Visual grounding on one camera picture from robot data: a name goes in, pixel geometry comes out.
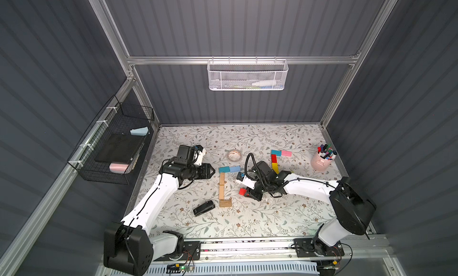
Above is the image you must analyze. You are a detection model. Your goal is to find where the yellow block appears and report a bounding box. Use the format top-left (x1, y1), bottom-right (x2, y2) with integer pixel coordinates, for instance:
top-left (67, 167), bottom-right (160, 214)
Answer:
top-left (272, 163), bottom-right (280, 174)

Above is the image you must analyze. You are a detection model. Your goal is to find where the pink block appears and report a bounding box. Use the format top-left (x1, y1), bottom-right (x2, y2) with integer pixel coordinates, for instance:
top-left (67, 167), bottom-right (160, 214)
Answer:
top-left (281, 150), bottom-right (292, 157)

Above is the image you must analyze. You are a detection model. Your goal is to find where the light wooden block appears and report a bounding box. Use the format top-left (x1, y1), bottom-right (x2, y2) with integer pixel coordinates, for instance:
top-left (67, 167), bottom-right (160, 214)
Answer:
top-left (219, 172), bottom-right (225, 186)

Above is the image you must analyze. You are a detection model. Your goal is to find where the light wooden block slanted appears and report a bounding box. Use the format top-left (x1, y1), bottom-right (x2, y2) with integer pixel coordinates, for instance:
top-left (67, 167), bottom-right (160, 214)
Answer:
top-left (218, 184), bottom-right (224, 200)

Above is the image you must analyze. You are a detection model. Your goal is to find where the dark wooden block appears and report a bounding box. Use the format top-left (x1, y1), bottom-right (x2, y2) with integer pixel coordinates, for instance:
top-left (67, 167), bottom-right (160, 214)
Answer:
top-left (219, 199), bottom-right (233, 208)

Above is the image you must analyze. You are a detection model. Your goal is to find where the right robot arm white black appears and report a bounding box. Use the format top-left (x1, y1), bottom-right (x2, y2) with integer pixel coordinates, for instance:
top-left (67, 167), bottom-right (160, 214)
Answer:
top-left (243, 161), bottom-right (376, 256)

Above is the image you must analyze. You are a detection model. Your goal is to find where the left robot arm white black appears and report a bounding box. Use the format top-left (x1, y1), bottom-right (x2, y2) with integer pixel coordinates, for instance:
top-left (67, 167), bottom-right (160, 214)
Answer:
top-left (103, 145), bottom-right (215, 276)

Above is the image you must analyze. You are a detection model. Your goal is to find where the white tape roll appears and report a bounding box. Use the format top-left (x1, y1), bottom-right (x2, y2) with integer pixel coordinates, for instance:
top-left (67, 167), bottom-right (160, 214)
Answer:
top-left (227, 150), bottom-right (243, 162)

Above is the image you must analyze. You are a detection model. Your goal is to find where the black stapler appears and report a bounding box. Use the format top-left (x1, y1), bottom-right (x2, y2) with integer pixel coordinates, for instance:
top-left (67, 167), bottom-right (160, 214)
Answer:
top-left (193, 200), bottom-right (215, 216)

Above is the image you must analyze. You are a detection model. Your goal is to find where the light blue sponge in basket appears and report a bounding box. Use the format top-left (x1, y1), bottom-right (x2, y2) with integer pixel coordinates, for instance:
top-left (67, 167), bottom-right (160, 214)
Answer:
top-left (130, 127), bottom-right (149, 136)

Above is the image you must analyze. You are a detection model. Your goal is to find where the pink cup of markers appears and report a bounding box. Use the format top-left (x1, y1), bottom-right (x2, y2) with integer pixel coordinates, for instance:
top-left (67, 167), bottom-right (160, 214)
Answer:
top-left (311, 144), bottom-right (338, 172)

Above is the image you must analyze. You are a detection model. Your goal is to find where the pink sponge in basket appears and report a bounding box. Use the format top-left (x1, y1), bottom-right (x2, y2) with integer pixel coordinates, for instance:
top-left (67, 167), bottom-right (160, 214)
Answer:
top-left (109, 163), bottom-right (129, 174)

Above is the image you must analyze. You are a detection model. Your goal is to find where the black pad in basket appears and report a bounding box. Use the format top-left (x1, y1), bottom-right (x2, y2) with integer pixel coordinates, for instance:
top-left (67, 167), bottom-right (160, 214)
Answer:
top-left (94, 134), bottom-right (144, 164)

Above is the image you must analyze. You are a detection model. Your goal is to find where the white bottle in basket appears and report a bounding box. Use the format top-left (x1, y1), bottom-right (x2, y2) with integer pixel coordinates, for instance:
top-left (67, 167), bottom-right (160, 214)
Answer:
top-left (251, 80), bottom-right (277, 88)

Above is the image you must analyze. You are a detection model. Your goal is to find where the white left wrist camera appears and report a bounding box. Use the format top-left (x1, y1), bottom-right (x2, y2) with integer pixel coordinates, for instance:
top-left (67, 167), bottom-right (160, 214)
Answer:
top-left (194, 145), bottom-right (206, 166)

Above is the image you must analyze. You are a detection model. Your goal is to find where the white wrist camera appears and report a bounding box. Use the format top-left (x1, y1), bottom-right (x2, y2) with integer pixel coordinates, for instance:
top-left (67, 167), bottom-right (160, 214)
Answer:
top-left (194, 145), bottom-right (206, 166)
top-left (236, 172), bottom-right (256, 190)

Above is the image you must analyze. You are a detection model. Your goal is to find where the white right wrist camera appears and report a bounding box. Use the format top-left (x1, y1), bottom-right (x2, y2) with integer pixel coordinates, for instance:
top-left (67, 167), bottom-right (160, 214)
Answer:
top-left (236, 172), bottom-right (256, 190)

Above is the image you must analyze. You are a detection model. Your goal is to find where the black wire wall basket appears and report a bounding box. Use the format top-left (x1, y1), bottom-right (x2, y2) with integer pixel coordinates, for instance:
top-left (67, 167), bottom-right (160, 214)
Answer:
top-left (68, 96), bottom-right (155, 185)

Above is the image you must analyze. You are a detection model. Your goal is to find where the white wire mesh basket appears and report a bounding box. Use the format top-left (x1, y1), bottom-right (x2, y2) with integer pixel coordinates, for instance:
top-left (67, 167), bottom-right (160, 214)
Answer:
top-left (207, 59), bottom-right (289, 91)

